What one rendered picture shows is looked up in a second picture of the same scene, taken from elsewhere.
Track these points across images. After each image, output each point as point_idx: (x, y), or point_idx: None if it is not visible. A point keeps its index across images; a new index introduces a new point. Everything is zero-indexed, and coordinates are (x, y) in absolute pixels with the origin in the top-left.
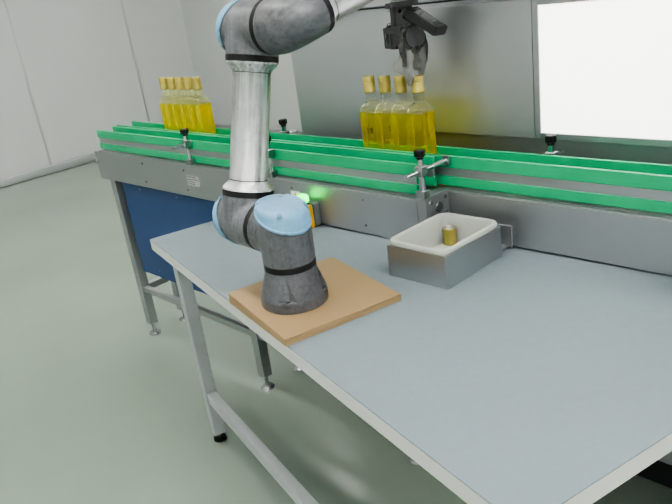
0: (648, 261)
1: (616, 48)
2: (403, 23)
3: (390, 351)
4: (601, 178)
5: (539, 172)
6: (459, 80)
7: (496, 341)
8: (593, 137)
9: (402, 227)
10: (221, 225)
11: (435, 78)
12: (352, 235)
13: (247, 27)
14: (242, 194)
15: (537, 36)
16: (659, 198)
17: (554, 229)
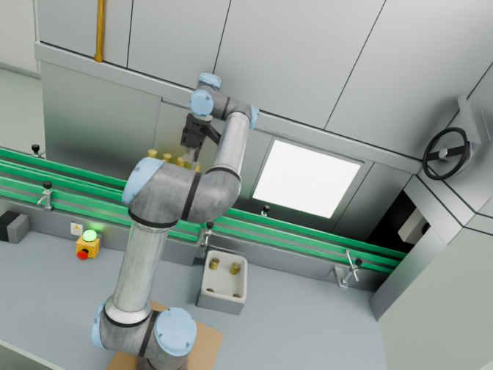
0: (309, 273)
1: (307, 172)
2: (198, 133)
3: None
4: (300, 240)
5: (268, 233)
6: (210, 160)
7: (295, 362)
8: (280, 205)
9: (180, 257)
10: (106, 345)
11: None
12: None
13: (181, 208)
14: (137, 323)
15: (268, 154)
16: (322, 251)
17: (268, 258)
